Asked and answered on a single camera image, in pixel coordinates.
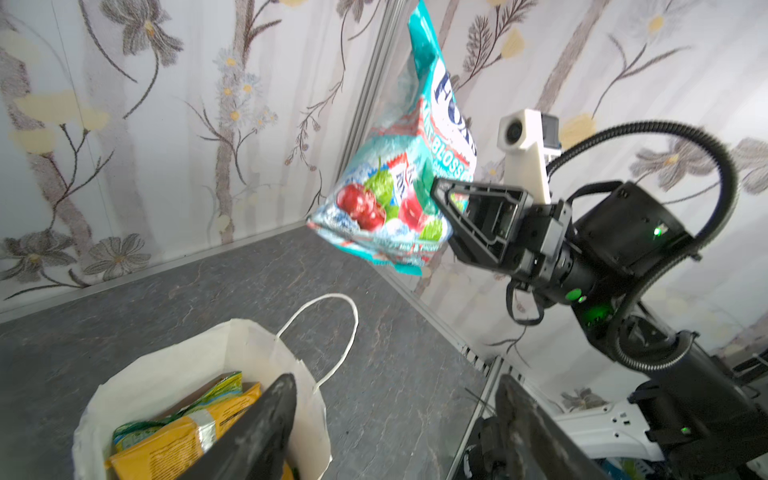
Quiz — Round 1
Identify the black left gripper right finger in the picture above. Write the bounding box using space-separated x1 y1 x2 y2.
495 374 608 479

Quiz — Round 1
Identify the yellow chips snack bag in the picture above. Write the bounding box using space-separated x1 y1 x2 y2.
105 383 294 479

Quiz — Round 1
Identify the cartoon animal paper bag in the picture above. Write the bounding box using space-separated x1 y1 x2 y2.
72 319 332 479

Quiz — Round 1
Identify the green yellow snack bag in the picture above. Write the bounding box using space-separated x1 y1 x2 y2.
112 371 243 453

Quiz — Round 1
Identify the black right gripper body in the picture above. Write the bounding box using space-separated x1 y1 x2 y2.
501 200 572 282

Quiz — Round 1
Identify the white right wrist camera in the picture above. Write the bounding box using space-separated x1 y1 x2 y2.
497 109 562 204

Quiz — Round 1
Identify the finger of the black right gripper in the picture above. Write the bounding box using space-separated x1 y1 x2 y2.
430 178 533 207
446 197 531 267

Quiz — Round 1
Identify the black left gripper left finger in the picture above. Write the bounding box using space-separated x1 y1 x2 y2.
180 373 297 480

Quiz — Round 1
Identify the teal candy snack bag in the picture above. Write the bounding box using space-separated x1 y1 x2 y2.
307 0 479 277

